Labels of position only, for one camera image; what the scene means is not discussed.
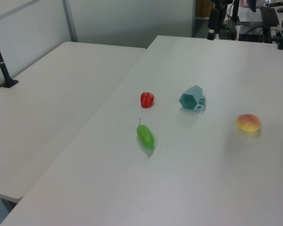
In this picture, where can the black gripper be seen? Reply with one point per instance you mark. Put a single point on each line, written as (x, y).
(214, 17)

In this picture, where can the teal hexagonal mug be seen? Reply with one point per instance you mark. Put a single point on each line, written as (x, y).
(191, 98)

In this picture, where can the black monitor stand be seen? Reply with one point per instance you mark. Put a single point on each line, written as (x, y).
(235, 11)

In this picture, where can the black equipment box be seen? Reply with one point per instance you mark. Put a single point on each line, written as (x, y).
(254, 33)

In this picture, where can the black keyboard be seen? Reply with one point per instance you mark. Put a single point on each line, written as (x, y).
(270, 15)

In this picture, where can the black computer mouse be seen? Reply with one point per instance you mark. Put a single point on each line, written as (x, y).
(282, 9)

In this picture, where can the red apple toy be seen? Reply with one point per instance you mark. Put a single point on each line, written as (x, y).
(147, 99)

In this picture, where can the orange toy peach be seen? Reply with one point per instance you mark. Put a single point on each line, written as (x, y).
(248, 123)

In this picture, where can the green toy pepper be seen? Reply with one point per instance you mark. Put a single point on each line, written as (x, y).
(145, 136)

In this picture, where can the black pole with base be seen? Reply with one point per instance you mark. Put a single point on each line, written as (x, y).
(0, 61)

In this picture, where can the grey metal partition post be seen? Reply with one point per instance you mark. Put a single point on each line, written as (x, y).
(70, 21)

